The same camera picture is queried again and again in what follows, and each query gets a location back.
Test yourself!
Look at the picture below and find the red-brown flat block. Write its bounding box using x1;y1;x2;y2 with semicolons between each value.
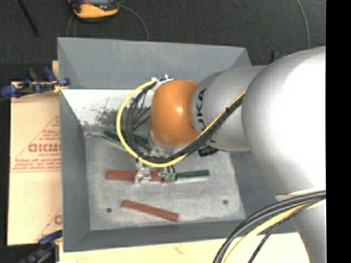
105;169;172;184
121;199;180;222

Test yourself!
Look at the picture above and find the grey metal bin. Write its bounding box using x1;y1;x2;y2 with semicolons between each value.
56;37;297;252

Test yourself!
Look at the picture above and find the brown cardboard board red print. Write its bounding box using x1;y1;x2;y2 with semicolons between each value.
6;88;64;247

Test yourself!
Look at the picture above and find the dark green flat block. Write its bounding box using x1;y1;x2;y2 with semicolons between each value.
174;169;211;181

